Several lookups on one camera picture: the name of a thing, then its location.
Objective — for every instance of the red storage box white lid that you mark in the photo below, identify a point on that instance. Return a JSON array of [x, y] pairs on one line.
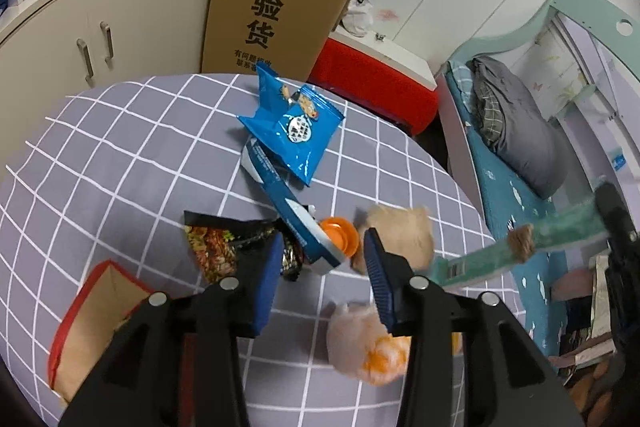
[[380, 82]]

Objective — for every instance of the teal green packet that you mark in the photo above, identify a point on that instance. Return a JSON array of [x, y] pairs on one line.
[[475, 264]]

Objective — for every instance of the orange white patterned packet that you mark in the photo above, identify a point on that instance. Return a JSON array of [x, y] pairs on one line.
[[360, 342]]

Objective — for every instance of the blue white carton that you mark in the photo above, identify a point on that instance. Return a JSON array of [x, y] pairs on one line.
[[285, 202]]

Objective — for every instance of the orange round lid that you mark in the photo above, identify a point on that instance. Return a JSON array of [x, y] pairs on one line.
[[342, 239]]

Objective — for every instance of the white crumpled plastic bag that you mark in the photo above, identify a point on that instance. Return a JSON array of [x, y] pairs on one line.
[[357, 17]]

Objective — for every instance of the tan fuzzy lump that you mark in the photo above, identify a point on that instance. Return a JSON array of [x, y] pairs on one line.
[[405, 237]]

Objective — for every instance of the grey folded quilt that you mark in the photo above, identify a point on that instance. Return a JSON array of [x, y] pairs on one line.
[[525, 132]]

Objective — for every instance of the cream curved cabinet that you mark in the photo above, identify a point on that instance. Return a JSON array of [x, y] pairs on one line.
[[140, 7]]

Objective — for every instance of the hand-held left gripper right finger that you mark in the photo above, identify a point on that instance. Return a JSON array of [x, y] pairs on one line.
[[382, 277]]

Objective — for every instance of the teal candy print mattress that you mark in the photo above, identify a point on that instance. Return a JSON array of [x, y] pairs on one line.
[[505, 217]]

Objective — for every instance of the mint bunk bed frame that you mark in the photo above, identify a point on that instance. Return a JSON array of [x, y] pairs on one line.
[[575, 2]]

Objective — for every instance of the blue checked pillow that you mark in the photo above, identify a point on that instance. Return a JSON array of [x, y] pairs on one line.
[[460, 82]]

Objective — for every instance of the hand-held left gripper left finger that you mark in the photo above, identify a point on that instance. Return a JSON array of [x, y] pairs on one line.
[[262, 287]]

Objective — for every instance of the red edged cardboard box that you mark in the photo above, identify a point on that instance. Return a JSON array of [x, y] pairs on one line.
[[95, 317]]

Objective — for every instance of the brown cardboard box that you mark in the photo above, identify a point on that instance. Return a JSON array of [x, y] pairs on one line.
[[280, 7]]

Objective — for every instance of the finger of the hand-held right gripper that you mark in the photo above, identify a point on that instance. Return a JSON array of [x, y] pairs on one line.
[[615, 217]]

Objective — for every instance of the blue snack packet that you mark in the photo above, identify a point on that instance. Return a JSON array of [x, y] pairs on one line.
[[300, 142]]

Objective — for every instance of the black noodle packet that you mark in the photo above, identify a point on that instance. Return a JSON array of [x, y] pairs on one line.
[[215, 247]]

